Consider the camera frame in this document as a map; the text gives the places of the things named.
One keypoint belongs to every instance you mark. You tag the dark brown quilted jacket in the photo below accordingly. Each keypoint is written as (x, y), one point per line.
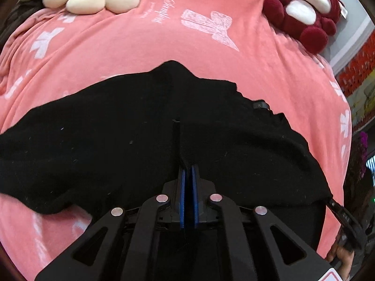
(17, 16)

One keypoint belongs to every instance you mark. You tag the pink plush blanket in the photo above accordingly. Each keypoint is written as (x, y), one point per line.
(54, 54)

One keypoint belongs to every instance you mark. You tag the black knit garment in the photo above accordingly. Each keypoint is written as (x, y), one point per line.
(117, 142)

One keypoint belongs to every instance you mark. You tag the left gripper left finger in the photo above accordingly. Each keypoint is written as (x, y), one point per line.
(120, 245)

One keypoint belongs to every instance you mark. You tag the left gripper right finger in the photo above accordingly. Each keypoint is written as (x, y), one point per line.
(257, 244)

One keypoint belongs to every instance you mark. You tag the dark red plush toy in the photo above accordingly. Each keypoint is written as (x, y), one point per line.
(311, 22)

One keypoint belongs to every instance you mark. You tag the person's right hand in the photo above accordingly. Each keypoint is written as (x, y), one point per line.
(346, 258)

